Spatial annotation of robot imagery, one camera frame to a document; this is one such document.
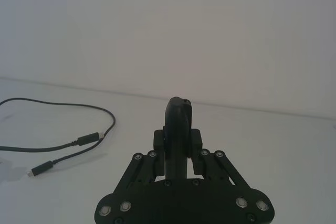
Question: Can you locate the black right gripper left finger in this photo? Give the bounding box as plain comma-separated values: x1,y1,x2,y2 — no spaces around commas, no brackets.
115,96,185,192

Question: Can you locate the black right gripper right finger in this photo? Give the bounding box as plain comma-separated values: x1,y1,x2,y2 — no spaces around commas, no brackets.
182,98,253,192

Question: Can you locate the black cable with silver plug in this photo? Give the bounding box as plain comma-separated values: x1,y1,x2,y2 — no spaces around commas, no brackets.
0,132,103,154
0,98,117,178

